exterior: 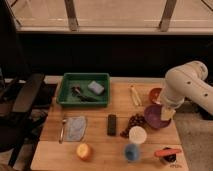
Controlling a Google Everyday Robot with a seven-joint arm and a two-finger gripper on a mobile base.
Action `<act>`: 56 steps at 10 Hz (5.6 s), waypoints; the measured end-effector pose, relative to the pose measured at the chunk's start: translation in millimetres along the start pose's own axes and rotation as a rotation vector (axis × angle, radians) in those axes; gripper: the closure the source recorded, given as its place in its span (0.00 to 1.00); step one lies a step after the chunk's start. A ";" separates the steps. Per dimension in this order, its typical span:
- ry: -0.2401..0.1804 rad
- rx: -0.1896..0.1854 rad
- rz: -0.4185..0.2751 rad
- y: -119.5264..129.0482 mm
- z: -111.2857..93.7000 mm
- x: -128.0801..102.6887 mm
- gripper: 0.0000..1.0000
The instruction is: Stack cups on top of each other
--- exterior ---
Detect blue cup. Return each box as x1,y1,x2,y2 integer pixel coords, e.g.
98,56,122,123
124,144,140,162

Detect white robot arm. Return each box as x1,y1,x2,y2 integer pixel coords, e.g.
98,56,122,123
160,61,213,117

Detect purple bowl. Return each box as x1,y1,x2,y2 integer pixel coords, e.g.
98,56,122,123
144,104,171,129

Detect orange bowl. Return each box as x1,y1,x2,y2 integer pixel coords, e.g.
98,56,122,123
149,88,161,104

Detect bunch of dark grapes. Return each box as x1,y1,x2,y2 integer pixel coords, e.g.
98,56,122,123
120,114,145,138

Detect pale yellow banana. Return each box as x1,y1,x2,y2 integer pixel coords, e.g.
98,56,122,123
130,85,142,106

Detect white cup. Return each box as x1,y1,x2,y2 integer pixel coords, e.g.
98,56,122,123
129,126,147,144

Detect dark small cup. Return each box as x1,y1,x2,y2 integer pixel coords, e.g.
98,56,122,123
159,154,176,165

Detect black remote control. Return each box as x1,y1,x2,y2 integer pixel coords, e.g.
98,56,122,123
107,114,117,136

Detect light blue sponge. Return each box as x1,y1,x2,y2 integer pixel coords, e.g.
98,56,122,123
88,81,104,95

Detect green plastic tray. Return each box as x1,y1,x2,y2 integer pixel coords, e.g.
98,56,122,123
56,73,110,107

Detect orange fruit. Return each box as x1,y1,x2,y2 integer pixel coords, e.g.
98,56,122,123
76,143,92,161

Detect blue folded cloth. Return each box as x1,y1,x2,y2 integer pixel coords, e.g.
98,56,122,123
65,116,87,142

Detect dark tool in tray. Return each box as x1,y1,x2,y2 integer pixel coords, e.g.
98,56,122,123
71,86,97,102

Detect metal spoon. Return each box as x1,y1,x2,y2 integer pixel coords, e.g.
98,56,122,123
59,117,67,144

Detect black office chair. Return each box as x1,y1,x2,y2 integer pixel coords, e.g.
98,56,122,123
0,73,47,167

